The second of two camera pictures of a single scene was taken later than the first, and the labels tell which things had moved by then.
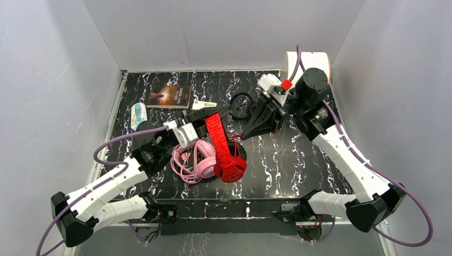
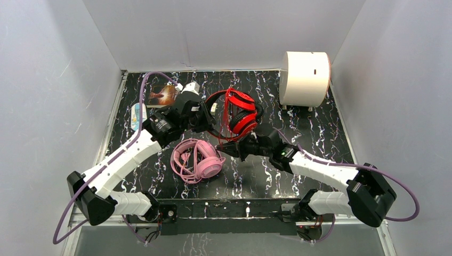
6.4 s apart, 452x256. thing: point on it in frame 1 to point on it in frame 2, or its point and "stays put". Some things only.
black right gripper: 269,123 to 235,148
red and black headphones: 231,160 to 245,113
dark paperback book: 169,96 stays put
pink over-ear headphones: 194,162 stays put
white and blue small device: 138,114 stays put
